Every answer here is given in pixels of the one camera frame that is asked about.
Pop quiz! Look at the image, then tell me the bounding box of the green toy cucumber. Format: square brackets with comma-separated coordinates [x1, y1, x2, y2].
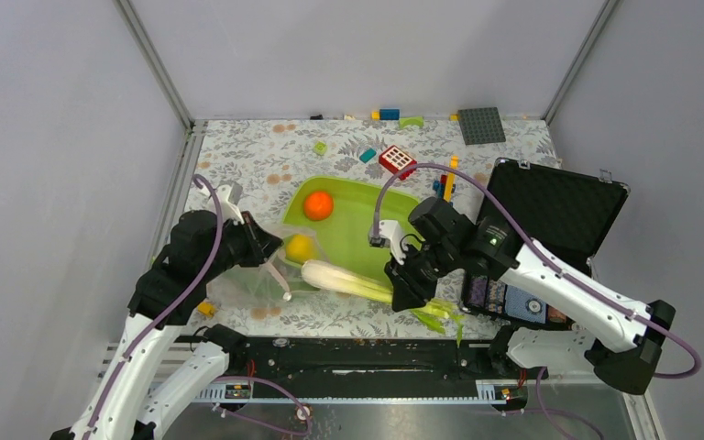
[220, 265, 305, 301]

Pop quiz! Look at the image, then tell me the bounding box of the white green toy leek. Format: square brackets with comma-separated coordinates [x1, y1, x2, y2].
[301, 259, 465, 346]

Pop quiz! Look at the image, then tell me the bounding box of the green arch brick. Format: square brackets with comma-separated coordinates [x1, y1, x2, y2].
[399, 116, 424, 129]

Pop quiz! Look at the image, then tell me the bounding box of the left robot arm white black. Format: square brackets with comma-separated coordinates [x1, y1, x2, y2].
[52, 210, 283, 439]

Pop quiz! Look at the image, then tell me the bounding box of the small yellow brick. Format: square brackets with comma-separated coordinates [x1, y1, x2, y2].
[197, 302, 216, 318]

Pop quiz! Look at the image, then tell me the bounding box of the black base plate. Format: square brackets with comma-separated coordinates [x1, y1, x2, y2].
[200, 336, 539, 403]

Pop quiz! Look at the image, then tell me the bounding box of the yellow blue brick tower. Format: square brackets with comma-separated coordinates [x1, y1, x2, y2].
[433, 172, 456, 204]

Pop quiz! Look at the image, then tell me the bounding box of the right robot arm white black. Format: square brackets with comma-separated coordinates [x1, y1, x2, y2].
[368, 197, 676, 395]

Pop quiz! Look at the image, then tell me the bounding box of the red white window brick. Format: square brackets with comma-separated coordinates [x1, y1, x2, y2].
[378, 145, 417, 174]

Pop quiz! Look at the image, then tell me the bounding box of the clear zip top bag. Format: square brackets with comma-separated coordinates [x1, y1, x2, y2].
[208, 224, 328, 308]

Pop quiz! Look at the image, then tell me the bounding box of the teal small brick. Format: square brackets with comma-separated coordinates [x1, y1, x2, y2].
[359, 148, 377, 163]

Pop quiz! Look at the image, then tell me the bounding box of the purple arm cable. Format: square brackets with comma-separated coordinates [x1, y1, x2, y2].
[373, 162, 703, 380]
[82, 174, 226, 440]

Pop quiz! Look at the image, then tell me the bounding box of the floral table mat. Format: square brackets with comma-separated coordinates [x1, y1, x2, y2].
[185, 119, 562, 338]

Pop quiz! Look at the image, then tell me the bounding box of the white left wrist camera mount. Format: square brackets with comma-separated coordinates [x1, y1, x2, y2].
[210, 181, 244, 225]

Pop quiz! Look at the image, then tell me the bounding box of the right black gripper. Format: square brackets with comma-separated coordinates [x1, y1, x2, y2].
[384, 239, 459, 312]

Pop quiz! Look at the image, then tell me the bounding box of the small green brick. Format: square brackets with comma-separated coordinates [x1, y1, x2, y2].
[313, 141, 328, 156]

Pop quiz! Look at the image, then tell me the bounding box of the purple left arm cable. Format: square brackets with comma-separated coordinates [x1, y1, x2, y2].
[82, 174, 226, 440]

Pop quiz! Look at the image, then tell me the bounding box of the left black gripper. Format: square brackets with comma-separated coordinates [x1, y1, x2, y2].
[202, 209, 285, 280]

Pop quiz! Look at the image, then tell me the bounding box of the black poker chip case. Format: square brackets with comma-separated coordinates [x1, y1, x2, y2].
[461, 158, 630, 330]

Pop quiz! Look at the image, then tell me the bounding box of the grey brick baseplate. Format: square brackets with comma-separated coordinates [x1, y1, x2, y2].
[457, 107, 506, 145]

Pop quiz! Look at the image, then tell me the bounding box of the orange toy fruit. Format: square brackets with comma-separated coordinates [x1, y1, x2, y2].
[302, 191, 335, 222]

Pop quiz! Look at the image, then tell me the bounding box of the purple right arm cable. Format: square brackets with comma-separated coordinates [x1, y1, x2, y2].
[373, 162, 703, 380]

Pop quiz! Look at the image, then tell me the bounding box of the blue yellow brick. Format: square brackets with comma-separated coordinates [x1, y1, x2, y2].
[371, 108, 401, 121]

